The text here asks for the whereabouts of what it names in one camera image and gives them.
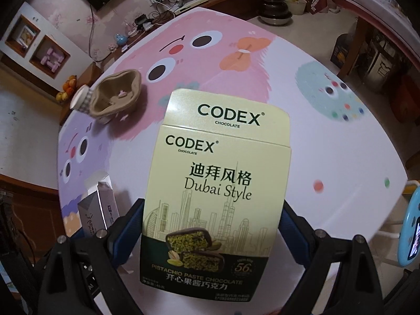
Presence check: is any dark stacked pot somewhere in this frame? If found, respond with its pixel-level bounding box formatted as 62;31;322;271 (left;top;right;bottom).
261;0;293;26

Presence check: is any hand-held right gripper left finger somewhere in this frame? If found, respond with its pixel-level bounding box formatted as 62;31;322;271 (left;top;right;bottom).
36;198;146;315

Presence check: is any white bucket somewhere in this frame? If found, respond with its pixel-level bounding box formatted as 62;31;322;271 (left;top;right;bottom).
285;0;307;15

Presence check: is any red bag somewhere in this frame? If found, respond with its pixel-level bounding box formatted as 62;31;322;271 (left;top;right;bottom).
390;74;420;122

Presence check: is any printed cartoon tablecloth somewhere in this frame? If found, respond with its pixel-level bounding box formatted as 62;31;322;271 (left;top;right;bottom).
57;5;411;315

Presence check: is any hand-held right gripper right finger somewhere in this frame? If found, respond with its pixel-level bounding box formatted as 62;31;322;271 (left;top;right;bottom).
262;199;384;315

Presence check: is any blue plastic stool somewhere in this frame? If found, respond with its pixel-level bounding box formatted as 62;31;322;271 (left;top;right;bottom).
395;180;420;270

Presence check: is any brown pulp cup holder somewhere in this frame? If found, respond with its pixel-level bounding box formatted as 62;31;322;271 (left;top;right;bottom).
88;69;142;124

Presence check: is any rice cooker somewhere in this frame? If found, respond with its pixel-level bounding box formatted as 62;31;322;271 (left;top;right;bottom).
363;38;407;92

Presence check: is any dark cardboard box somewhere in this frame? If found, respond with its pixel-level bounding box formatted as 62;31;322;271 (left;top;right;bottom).
330;33;351;69

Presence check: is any white patterned paper cup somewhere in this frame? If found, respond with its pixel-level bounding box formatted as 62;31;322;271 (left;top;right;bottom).
70;85;96;115

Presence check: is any fruit basket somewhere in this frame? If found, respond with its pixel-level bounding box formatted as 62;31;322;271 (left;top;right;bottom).
55;75;79;103

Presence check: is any small grey box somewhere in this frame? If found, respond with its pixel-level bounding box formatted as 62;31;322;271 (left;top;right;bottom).
78;171;115;237

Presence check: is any pink dumbbell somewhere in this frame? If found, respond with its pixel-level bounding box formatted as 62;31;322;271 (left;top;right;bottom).
49;48;64;66
41;52;56;70

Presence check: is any side table with cloth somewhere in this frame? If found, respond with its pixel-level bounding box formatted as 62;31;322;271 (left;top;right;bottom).
310;0;420;60

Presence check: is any green and cream chocolate box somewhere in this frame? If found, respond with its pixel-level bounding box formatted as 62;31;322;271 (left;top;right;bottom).
138;88;292;299

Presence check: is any flat white set-top box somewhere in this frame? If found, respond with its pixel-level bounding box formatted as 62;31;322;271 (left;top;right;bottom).
174;0;209;15

